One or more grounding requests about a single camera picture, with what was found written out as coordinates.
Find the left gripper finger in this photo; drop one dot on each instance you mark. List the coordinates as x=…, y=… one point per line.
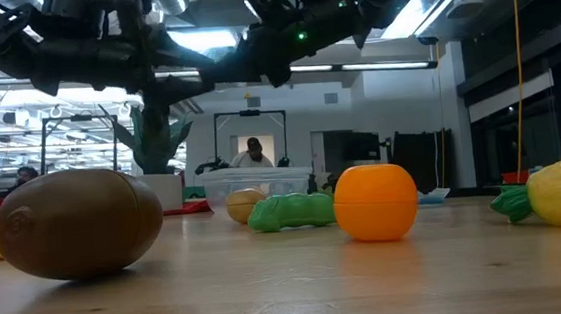
x=182, y=88

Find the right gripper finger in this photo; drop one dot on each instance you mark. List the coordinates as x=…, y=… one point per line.
x=229, y=75

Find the tan toy potato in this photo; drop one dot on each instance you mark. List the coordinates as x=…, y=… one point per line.
x=242, y=206

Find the green toy pea pod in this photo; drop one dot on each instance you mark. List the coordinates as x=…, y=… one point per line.
x=290, y=211

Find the ceiling light tube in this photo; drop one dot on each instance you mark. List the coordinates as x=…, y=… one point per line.
x=311, y=68
x=383, y=65

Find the person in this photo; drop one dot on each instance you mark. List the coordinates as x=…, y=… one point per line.
x=26, y=174
x=253, y=156

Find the small green background object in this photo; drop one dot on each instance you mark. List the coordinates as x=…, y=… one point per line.
x=194, y=192

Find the green plant in white pot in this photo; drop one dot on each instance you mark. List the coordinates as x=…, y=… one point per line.
x=163, y=191

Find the clear plastic container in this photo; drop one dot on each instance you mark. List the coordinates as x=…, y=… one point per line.
x=272, y=180

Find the brown toy kiwi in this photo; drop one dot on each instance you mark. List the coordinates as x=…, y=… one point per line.
x=77, y=223

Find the black curtain panel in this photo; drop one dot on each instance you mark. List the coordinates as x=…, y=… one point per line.
x=421, y=161

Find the orange toy tangerine with stem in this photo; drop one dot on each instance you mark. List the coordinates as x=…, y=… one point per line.
x=375, y=204

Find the blue-rimmed container lid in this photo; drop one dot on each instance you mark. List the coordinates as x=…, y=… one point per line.
x=434, y=196

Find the red bin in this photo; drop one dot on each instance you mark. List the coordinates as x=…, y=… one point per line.
x=515, y=177

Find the black background rig frame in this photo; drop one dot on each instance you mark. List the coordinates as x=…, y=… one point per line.
x=79, y=117
x=249, y=112

